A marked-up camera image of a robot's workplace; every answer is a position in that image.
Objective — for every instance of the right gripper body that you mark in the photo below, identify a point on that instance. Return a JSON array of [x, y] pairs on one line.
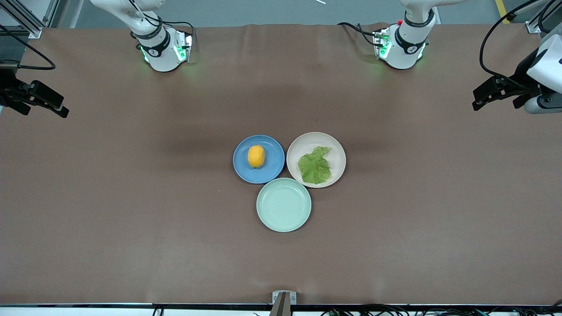
[[8, 89]]

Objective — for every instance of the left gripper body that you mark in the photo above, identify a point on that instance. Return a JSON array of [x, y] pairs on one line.
[[521, 76]]

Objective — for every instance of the green lettuce leaf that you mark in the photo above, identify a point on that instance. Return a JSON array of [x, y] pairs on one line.
[[314, 166]]

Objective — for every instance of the yellow lemon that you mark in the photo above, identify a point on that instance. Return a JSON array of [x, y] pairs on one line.
[[256, 156]]

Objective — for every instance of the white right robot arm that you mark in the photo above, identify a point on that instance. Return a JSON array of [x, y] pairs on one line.
[[160, 57]]

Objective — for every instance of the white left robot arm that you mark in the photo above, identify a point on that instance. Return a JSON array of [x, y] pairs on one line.
[[406, 52]]

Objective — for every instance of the grey rod with black tip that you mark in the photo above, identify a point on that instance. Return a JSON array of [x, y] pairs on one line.
[[520, 11]]

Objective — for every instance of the brown table cover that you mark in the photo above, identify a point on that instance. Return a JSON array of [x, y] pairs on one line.
[[131, 219]]

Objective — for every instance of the beige plate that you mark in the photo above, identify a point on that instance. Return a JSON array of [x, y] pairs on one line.
[[336, 151]]

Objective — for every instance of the blue plate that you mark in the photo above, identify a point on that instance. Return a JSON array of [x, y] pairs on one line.
[[272, 171]]

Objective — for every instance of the mint green plate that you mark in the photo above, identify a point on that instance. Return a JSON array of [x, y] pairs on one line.
[[283, 205]]

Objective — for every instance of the aluminium frame profile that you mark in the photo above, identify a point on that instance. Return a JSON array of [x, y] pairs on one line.
[[30, 19], [538, 24]]

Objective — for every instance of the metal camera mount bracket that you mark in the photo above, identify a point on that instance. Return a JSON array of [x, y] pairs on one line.
[[283, 298]]

